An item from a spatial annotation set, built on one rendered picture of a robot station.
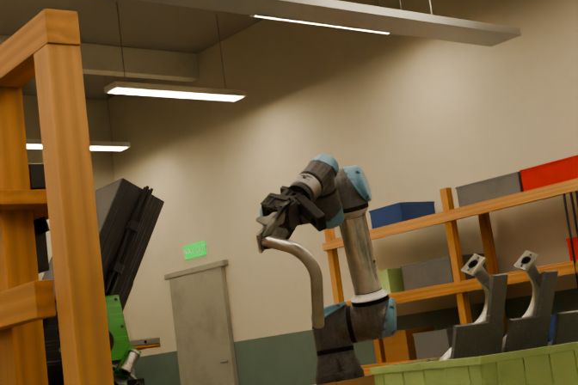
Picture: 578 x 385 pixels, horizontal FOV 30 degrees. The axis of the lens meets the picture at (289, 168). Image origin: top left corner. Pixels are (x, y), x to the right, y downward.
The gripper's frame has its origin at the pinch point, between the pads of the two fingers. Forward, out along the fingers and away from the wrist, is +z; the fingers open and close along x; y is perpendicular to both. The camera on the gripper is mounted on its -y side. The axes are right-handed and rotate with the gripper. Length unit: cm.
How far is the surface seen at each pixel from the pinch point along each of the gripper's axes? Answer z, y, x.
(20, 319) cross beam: 37, 53, -11
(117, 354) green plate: -1, 64, -60
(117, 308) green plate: -12, 71, -53
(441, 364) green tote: 3, -45, -24
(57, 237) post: 26, 44, 8
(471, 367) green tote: 5, -53, -19
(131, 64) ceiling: -639, 608, -367
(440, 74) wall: -614, 227, -312
